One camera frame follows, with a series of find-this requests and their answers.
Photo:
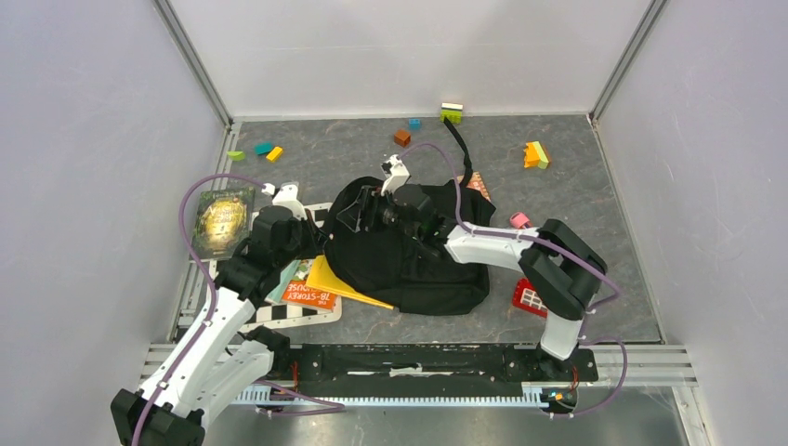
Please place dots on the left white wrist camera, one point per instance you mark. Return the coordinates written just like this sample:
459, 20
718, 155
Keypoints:
286, 196

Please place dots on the yellow book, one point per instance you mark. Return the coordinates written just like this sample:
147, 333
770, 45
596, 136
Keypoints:
321, 277

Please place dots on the small orange spiral notebook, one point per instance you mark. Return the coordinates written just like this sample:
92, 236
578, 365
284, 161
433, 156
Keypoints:
475, 182

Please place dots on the green half round block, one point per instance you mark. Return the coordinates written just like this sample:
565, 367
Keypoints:
236, 155

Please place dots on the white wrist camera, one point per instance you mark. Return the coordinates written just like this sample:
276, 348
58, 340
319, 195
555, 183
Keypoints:
396, 173
286, 196

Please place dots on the teal block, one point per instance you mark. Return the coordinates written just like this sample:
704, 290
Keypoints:
263, 148

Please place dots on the brown orange cube block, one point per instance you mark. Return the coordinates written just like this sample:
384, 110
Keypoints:
402, 138

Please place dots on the dark green fantasy book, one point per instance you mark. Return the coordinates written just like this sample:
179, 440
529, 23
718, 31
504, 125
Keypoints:
223, 220

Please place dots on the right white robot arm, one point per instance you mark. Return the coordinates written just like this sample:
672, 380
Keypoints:
564, 271

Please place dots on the black white chessboard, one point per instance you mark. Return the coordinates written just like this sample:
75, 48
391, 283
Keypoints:
277, 317

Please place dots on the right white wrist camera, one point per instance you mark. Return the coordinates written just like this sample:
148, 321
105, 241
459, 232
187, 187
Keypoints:
396, 173

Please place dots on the pink capped marker tube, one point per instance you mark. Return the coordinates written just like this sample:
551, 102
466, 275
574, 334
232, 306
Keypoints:
520, 221

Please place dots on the green white block stack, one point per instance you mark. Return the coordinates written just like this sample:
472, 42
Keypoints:
451, 112

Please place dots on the red window toy brick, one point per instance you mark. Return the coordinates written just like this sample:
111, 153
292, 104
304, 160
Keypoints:
525, 298

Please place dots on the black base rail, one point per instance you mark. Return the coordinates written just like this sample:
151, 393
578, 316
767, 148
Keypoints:
423, 373

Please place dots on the orange treehouse book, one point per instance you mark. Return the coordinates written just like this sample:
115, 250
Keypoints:
299, 294

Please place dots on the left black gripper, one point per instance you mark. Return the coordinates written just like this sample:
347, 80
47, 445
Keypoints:
317, 240

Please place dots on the teal book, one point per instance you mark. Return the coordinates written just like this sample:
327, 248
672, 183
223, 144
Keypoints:
286, 275

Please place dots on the yellow orange block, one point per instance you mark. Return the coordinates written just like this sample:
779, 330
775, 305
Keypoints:
274, 154

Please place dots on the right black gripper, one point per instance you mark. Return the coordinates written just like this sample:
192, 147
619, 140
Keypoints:
364, 208

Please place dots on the black student backpack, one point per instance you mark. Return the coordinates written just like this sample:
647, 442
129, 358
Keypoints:
407, 266

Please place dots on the orange green block stack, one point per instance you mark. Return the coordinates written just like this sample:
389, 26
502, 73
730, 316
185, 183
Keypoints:
535, 155

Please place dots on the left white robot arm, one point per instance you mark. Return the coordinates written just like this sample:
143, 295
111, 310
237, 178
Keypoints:
176, 404

